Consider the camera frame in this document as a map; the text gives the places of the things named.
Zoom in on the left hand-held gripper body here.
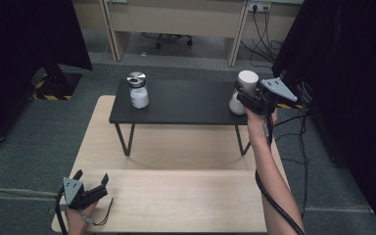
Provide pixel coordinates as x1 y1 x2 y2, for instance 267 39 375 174
62 176 96 211

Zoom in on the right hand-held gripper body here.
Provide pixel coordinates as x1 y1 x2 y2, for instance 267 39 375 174
246 76 299 117

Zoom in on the black shelf with metal legs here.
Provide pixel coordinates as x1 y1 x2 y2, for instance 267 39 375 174
109 77 253 158

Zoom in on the person's right hand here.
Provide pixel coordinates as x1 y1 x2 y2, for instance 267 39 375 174
245 107 279 142

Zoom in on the person's left hand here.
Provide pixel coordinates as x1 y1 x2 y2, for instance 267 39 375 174
64 200 100 235

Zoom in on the black curtain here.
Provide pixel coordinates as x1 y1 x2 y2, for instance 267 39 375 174
0 0 94 150
271 0 376 235

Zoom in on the office chair wheeled base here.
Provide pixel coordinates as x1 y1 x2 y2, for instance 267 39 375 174
141 32 194 51

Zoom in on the beige office desk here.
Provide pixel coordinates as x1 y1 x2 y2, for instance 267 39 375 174
71 0 305 68

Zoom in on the black stand with striped base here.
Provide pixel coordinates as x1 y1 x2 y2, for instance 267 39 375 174
28 63 83 102

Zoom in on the glass jar with silver lid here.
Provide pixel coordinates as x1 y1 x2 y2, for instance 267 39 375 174
125 70 151 110

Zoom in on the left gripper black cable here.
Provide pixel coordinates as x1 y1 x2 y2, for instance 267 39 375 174
54 184 69 235

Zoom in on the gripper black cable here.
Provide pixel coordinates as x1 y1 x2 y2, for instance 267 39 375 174
54 184 69 235
255 109 306 235

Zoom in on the thin black cord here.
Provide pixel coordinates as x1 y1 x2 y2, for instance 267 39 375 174
80 197 115 227

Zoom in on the black power cable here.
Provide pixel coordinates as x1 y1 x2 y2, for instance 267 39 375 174
240 8 277 65
249 9 286 68

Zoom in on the white wall socket with plugs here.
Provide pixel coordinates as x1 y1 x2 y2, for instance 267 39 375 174
248 0 272 13

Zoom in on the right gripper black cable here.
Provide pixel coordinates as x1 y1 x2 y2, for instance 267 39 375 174
255 109 306 235

